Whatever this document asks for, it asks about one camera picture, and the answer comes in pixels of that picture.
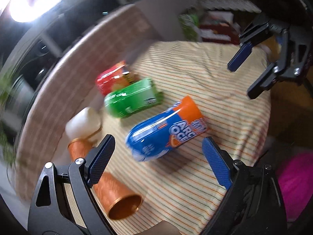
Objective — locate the pink fuzzy object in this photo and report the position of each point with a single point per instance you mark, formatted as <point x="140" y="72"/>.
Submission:
<point x="295" y="180"/>

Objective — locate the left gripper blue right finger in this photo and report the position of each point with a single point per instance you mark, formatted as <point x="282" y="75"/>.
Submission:
<point x="220" y="162"/>

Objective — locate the green paper cup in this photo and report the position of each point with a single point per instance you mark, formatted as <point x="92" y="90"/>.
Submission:
<point x="136" y="97"/>

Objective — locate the red cardboard box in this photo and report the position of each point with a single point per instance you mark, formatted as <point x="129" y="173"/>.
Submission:
<point x="219" y="27"/>

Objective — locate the white lace cloth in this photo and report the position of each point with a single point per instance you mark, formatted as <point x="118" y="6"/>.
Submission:
<point x="230" y="5"/>

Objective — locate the blue orange soda cup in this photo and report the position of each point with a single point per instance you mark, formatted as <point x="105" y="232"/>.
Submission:
<point x="156" y="136"/>

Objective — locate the orange paper cup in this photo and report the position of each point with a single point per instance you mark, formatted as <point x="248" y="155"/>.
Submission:
<point x="79" y="148"/>

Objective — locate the red snack cup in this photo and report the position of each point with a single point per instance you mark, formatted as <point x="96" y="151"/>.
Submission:
<point x="115" y="78"/>

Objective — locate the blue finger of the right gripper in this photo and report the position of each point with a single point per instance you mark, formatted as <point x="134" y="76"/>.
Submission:
<point x="264" y="83"/>
<point x="240" y="56"/>

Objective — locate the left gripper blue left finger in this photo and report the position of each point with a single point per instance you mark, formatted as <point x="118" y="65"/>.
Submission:
<point x="98" y="158"/>

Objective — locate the spider plant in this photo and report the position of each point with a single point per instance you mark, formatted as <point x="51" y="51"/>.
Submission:
<point x="8" y="153"/>

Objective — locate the plaid checkered blanket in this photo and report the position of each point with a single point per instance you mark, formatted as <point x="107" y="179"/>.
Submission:
<point x="67" y="86"/>

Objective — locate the white plastic cup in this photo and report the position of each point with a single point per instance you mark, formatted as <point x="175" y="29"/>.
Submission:
<point x="83" y="124"/>

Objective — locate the yellow striped mattress cover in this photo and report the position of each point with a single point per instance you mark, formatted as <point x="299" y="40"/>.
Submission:
<point x="180" y="187"/>

